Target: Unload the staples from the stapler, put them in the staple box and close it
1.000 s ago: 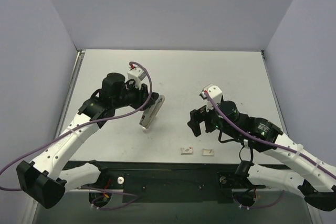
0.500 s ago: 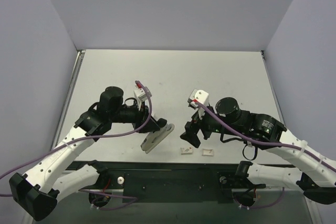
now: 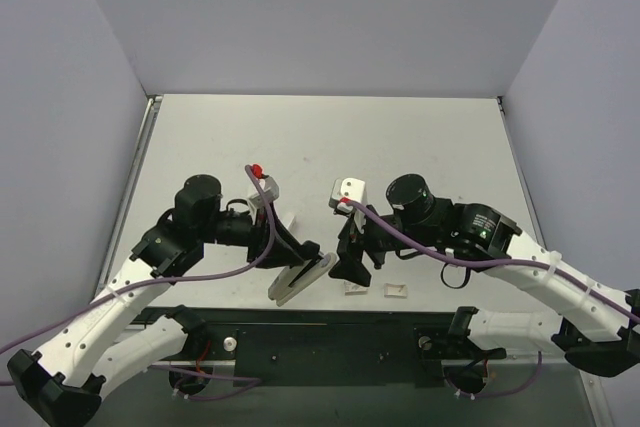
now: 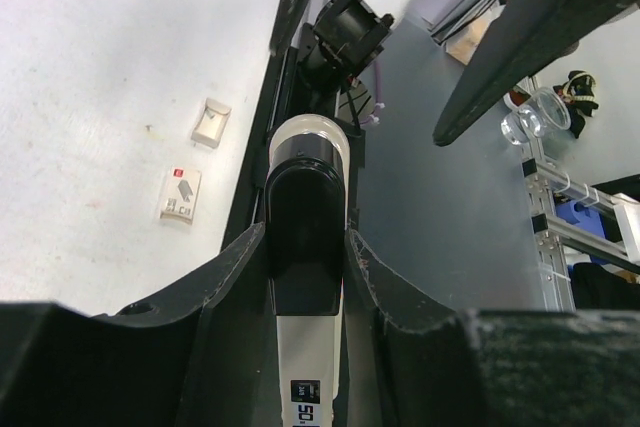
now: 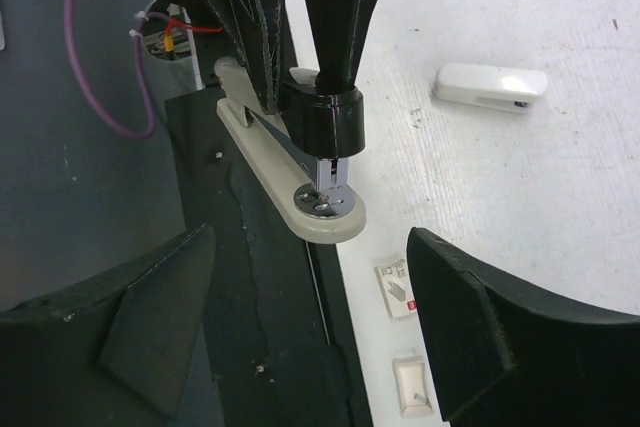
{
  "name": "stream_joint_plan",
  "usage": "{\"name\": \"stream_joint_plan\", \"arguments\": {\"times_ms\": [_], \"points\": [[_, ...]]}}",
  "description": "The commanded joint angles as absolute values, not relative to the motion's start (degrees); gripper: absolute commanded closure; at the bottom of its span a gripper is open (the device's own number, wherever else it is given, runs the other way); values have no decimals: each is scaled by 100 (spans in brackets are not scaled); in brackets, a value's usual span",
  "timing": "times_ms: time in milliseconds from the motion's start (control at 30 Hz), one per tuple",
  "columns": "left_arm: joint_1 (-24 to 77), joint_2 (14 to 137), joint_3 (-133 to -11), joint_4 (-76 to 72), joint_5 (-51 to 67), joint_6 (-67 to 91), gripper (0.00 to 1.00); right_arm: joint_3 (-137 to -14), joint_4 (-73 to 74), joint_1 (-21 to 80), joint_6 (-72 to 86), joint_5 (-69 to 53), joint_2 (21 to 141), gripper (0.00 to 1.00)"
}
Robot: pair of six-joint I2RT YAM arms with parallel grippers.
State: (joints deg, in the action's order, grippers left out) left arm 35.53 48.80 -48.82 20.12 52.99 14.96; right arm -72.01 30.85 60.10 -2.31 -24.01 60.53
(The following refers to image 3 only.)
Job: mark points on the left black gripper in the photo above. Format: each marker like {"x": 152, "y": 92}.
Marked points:
{"x": 258, "y": 245}

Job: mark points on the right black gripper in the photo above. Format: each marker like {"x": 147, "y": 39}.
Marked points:
{"x": 370, "y": 240}

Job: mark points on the white stapler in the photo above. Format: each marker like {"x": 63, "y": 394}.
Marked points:
{"x": 293, "y": 280}

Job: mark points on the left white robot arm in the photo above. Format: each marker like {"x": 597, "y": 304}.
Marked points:
{"x": 66, "y": 379}

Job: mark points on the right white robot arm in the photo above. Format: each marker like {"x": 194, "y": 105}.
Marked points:
{"x": 593, "y": 326}

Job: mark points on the staple box with red label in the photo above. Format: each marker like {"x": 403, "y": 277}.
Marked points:
{"x": 354, "y": 289}

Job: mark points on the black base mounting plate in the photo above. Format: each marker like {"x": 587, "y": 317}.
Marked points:
{"x": 301, "y": 348}

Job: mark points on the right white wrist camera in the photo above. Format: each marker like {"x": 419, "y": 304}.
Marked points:
{"x": 346, "y": 188}

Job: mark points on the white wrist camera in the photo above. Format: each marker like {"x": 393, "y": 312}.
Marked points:
{"x": 267, "y": 193}
{"x": 346, "y": 188}

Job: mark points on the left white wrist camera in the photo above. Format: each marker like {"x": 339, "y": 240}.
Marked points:
{"x": 267, "y": 193}

